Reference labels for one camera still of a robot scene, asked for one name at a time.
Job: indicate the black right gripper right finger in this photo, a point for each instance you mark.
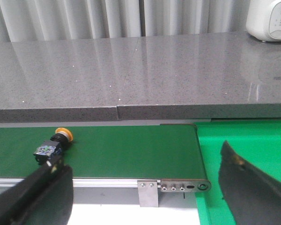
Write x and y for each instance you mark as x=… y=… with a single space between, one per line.
x=253 y=197

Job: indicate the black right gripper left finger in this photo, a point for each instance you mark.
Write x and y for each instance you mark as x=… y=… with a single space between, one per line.
x=45 y=197

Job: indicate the yellow push button switch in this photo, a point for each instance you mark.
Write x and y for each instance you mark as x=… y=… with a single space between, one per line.
x=56 y=145

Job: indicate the green plastic tray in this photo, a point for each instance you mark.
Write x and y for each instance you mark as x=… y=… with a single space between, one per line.
x=258 y=142

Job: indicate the right conveyor end plate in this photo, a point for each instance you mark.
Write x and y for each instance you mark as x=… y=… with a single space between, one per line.
x=185 y=185

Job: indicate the green conveyor belt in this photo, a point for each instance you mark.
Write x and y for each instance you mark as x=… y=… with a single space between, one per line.
x=139 y=152

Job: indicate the grey stone countertop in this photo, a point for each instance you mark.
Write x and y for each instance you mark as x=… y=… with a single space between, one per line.
x=184 y=77

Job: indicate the grey pleated curtain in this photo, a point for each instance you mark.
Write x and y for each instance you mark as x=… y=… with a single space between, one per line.
x=43 y=20

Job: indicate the aluminium conveyor side rail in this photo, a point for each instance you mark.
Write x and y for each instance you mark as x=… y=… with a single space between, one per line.
x=94 y=183

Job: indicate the right steel support bracket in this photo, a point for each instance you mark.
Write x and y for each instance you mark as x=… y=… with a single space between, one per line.
x=148 y=193

